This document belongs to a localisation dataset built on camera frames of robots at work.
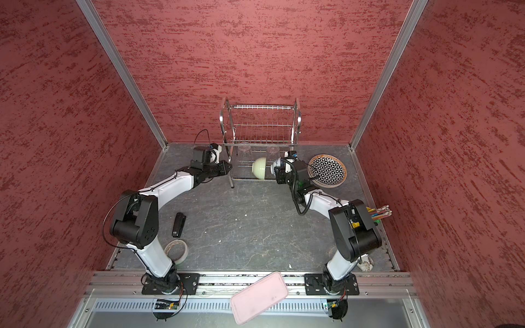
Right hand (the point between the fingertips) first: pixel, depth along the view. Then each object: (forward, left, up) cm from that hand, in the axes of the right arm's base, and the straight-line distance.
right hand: (276, 170), depth 93 cm
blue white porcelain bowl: (+4, -1, +1) cm, 4 cm away
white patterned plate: (+8, -28, -11) cm, 31 cm away
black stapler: (-21, +43, -10) cm, 49 cm away
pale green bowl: (+2, +8, +1) cm, 8 cm away
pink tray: (-48, +9, -11) cm, 50 cm away
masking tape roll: (-30, +42, -13) cm, 54 cm away
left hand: (+2, +21, -1) cm, 21 cm away
